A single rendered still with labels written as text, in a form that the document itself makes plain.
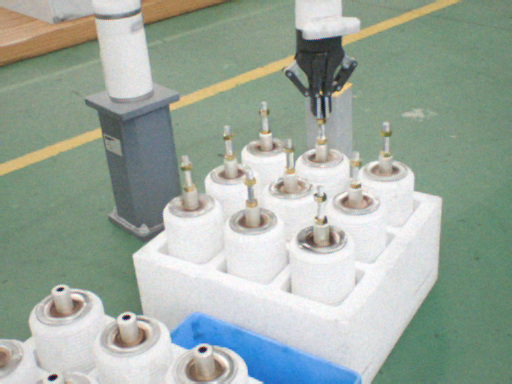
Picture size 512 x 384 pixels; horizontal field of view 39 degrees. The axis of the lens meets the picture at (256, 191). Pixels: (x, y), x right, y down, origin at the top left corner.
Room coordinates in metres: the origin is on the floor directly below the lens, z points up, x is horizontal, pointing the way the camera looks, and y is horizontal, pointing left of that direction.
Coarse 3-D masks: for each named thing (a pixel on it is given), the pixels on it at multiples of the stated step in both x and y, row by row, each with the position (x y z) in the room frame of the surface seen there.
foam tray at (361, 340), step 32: (416, 192) 1.12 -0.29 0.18; (416, 224) 1.01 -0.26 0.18; (160, 256) 0.98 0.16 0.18; (224, 256) 0.96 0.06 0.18; (288, 256) 0.97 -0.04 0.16; (384, 256) 0.93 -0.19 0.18; (416, 256) 0.99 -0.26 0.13; (160, 288) 0.96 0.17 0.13; (192, 288) 0.92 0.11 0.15; (224, 288) 0.89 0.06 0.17; (256, 288) 0.87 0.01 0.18; (288, 288) 0.89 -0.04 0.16; (384, 288) 0.88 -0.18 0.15; (416, 288) 1.00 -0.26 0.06; (160, 320) 0.97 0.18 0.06; (224, 320) 0.89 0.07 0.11; (256, 320) 0.86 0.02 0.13; (288, 320) 0.83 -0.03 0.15; (320, 320) 0.80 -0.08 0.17; (352, 320) 0.79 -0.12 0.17; (384, 320) 0.88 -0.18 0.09; (320, 352) 0.80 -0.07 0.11; (352, 352) 0.79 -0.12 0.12; (384, 352) 0.88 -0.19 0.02
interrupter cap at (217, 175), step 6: (216, 168) 1.13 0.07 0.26; (222, 168) 1.13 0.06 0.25; (240, 168) 1.13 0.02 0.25; (246, 168) 1.12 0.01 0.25; (210, 174) 1.11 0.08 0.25; (216, 174) 1.11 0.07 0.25; (222, 174) 1.11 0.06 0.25; (240, 174) 1.11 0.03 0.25; (252, 174) 1.10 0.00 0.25; (216, 180) 1.09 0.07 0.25; (222, 180) 1.09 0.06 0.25; (228, 180) 1.08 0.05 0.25; (234, 180) 1.08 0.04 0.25; (240, 180) 1.08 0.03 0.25
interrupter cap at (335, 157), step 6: (312, 150) 1.17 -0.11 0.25; (330, 150) 1.17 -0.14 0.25; (336, 150) 1.16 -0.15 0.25; (306, 156) 1.15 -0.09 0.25; (312, 156) 1.15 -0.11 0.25; (330, 156) 1.15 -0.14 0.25; (336, 156) 1.14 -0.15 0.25; (342, 156) 1.14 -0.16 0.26; (306, 162) 1.13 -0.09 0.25; (312, 162) 1.12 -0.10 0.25; (318, 162) 1.13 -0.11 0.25; (324, 162) 1.13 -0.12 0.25; (330, 162) 1.12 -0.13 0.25; (336, 162) 1.12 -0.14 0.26
